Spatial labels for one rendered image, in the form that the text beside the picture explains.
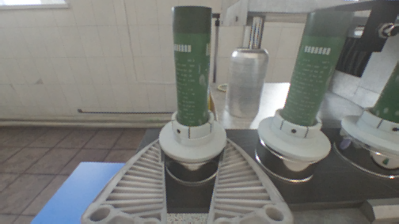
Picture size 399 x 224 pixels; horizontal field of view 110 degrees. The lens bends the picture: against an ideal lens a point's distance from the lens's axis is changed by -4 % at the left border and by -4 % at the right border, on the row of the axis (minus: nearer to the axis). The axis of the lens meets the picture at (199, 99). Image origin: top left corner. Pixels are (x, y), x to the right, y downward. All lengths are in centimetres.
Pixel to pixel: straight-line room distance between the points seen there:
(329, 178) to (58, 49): 221
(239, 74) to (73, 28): 189
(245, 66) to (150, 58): 150
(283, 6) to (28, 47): 236
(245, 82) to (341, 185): 18
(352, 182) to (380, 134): 6
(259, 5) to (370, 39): 13
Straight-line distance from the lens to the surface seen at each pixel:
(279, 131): 18
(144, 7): 170
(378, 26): 26
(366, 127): 25
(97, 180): 83
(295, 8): 26
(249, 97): 29
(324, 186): 22
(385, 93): 25
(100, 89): 207
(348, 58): 55
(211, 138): 16
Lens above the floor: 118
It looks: 25 degrees down
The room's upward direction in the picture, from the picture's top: 1 degrees clockwise
